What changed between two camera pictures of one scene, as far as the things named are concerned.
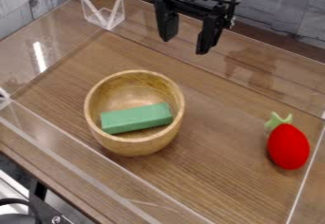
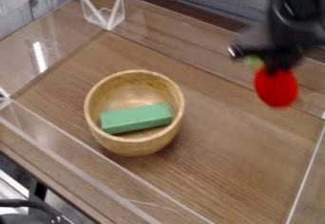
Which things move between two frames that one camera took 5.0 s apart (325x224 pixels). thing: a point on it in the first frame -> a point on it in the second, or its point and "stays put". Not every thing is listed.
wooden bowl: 135,111 stays put
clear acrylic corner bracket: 105,18 stays put
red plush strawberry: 288,143 -> 277,89
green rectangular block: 137,118 stays put
